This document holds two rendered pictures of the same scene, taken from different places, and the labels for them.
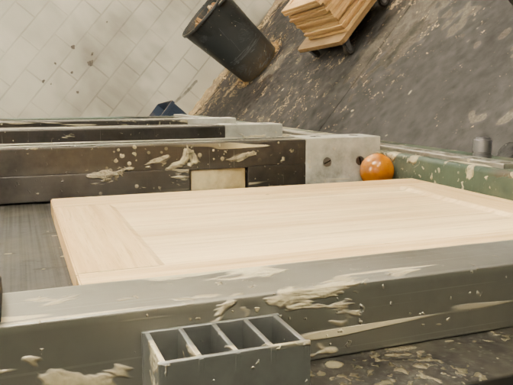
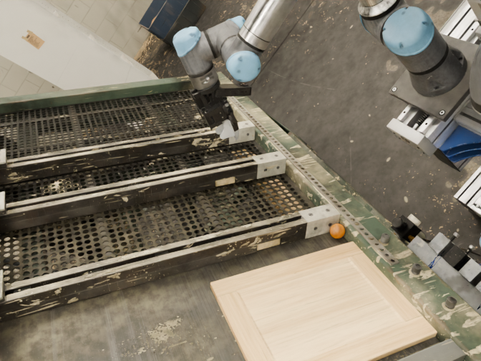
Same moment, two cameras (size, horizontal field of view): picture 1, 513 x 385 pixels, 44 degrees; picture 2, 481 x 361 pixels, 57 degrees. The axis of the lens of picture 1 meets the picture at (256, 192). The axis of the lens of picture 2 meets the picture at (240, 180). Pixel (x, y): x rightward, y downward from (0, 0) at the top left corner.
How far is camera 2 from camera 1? 0.86 m
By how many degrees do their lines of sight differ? 25
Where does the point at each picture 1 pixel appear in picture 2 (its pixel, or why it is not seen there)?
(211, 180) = (265, 245)
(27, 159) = (193, 256)
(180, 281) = not seen: outside the picture
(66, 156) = (208, 251)
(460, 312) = not seen: outside the picture
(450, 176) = (369, 254)
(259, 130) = (274, 162)
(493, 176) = (386, 269)
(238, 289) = not seen: outside the picture
